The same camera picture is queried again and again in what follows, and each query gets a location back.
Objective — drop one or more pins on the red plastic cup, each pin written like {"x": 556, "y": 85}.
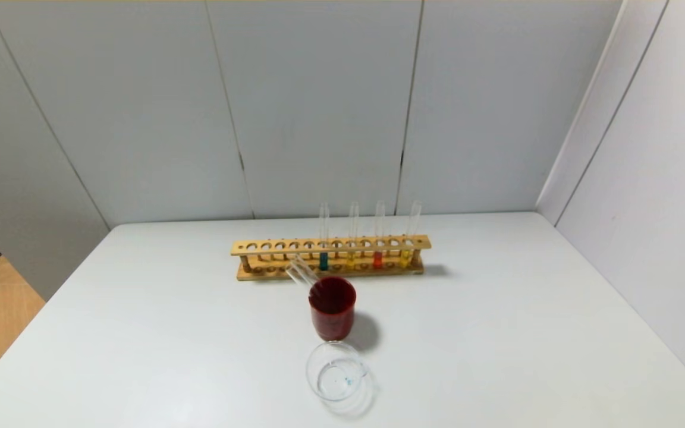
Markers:
{"x": 332, "y": 318}

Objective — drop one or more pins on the glass test tube blue pigment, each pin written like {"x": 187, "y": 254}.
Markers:
{"x": 323, "y": 261}

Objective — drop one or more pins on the clear glass dish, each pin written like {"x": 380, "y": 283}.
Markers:
{"x": 336, "y": 380}

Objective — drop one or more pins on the wooden test tube rack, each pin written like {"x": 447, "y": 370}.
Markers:
{"x": 271, "y": 246}

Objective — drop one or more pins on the empty glass test tube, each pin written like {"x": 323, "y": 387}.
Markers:
{"x": 307, "y": 268}
{"x": 296, "y": 272}

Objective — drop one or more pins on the glass test tube red pigment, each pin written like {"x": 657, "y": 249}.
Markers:
{"x": 378, "y": 260}

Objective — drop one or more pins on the glass test tube yellow pigment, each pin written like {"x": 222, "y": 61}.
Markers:
{"x": 406, "y": 257}
{"x": 352, "y": 260}

